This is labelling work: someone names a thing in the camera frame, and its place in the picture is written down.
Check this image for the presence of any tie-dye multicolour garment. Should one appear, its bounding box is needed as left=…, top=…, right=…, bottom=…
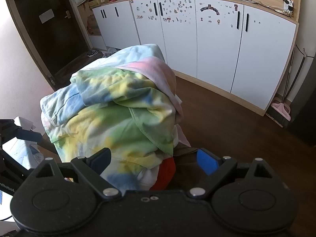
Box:
left=40, top=44, right=187, bottom=192

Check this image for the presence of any pink dustpan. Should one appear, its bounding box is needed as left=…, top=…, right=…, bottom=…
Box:
left=266, top=100, right=291, bottom=128

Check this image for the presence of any white cabinet row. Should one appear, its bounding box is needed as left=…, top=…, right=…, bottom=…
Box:
left=93, top=0, right=298, bottom=115

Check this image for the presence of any dark brown door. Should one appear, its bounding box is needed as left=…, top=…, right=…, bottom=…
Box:
left=14, top=0, right=88, bottom=75

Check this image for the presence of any wall power socket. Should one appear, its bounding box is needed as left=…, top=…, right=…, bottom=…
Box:
left=282, top=0, right=293, bottom=14

